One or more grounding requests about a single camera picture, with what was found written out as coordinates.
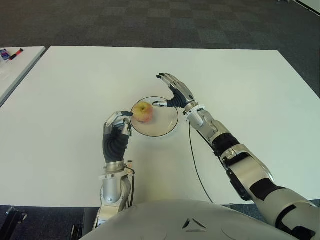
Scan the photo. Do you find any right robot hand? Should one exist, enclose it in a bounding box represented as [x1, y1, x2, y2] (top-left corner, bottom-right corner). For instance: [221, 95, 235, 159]
[152, 72, 198, 109]

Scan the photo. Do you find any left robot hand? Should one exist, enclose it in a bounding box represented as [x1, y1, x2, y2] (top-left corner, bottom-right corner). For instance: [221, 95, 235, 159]
[102, 110, 134, 170]

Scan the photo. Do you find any yellow red apple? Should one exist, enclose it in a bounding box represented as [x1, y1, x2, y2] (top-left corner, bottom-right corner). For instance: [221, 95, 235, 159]
[131, 101, 154, 123]

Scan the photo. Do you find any white plate with dark rim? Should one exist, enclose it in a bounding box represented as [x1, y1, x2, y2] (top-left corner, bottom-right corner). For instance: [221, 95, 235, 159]
[129, 96, 180, 137]

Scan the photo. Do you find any silver robot torso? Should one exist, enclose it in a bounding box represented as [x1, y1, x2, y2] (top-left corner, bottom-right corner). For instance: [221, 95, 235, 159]
[79, 199, 285, 240]

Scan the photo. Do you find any white side table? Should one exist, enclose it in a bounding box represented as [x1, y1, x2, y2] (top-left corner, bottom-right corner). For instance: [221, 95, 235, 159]
[0, 46, 47, 108]

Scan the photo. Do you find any black chair part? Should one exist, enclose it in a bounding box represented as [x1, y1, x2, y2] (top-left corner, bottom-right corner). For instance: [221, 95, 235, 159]
[0, 206, 28, 228]

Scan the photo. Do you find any red black marker pen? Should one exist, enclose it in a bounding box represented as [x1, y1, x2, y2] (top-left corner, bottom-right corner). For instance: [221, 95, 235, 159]
[8, 48, 24, 62]

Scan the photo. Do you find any black cable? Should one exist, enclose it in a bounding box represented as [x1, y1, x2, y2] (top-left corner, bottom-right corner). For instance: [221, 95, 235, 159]
[187, 119, 215, 204]

